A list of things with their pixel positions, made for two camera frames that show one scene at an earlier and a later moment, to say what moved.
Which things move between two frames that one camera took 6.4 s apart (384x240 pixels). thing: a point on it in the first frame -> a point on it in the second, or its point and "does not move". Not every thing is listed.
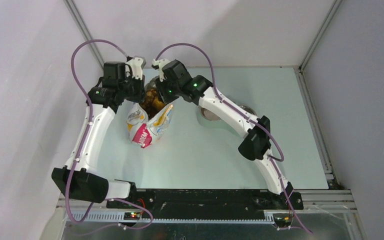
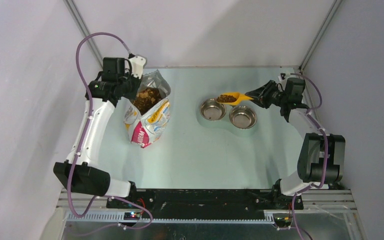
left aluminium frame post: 77,18 does not move
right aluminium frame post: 327,20 does not move
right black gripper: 161,88 -> 261,95
